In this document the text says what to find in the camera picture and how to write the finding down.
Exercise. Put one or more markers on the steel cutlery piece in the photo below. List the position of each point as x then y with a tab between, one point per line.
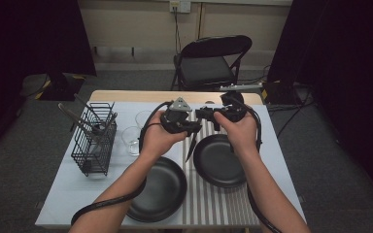
74	118
108	129
87	108

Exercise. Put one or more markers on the black folding chair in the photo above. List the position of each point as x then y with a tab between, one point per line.
204	69

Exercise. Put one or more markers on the black plate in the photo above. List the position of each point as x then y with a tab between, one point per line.
217	161
165	191

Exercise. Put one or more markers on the black curtain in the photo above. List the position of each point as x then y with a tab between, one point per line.
353	64
29	32

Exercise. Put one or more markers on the striped placemat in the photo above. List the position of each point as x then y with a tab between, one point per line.
207	207

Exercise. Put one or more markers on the person's left hand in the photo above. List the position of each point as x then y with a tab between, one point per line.
153	139

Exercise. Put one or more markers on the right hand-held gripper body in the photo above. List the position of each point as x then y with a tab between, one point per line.
234	110

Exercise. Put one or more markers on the beige wall conduit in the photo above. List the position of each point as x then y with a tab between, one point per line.
201	19

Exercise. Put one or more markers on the white wall outlet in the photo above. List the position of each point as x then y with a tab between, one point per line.
179	5

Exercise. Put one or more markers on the black stand base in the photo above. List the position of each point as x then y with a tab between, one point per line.
278	93
61	87

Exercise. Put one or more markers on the person's right hand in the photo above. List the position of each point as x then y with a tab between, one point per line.
241	136

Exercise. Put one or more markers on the clear drinking glass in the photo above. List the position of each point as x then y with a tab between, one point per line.
130	142
142	118

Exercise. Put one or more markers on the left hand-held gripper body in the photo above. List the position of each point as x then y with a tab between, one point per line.
176	119

